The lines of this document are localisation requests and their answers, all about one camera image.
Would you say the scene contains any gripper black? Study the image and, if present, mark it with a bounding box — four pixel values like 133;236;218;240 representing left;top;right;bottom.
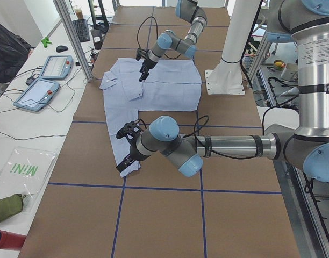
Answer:
139;53;157;82
116;136;143;172

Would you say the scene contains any blue striped button shirt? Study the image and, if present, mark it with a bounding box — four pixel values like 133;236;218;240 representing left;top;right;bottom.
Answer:
99;58;202;163

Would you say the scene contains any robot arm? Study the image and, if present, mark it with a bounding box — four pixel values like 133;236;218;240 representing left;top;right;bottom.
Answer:
136;0;208;82
117;1;329;182

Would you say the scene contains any black keyboard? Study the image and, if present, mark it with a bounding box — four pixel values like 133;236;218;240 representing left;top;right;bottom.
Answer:
72;19;90;42

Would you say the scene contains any black computer mouse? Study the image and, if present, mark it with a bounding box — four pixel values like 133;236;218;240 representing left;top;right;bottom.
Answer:
56;45;68;53

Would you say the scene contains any far blue teach pendant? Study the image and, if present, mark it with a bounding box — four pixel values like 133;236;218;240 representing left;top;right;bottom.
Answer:
39;55;73;80

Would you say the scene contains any blue teach pendant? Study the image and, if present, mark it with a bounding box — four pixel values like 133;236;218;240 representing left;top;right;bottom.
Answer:
39;55;73;80
13;78;60;112

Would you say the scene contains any iced coffee cup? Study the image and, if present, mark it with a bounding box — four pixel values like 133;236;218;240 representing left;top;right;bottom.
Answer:
73;5;84;19

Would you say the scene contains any clear plastic MINI bag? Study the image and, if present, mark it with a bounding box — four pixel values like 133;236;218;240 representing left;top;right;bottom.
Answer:
0;147;58;212

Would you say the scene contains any green plastic clamp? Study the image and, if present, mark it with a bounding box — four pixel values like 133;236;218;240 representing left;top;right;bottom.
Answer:
41;37;52;48

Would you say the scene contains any near blue teach pendant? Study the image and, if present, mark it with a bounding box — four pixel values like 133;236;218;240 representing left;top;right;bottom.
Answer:
13;78;60;112

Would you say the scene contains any olive green fabric pouch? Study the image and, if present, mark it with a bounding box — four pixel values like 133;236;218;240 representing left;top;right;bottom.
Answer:
0;193;28;223

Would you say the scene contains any black jacket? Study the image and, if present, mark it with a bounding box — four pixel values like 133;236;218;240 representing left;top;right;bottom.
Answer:
0;24;34;83

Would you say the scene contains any red cylinder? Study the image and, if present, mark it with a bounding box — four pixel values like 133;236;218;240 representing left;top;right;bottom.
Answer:
0;230;26;251

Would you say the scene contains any black cable on table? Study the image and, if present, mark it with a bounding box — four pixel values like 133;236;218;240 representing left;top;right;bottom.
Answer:
0;80;76;141

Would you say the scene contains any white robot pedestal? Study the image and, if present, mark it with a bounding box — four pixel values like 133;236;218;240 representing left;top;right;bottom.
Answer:
205;0;262;96

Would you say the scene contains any aluminium frame post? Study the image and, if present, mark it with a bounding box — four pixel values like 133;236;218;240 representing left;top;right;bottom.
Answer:
53;0;93;82

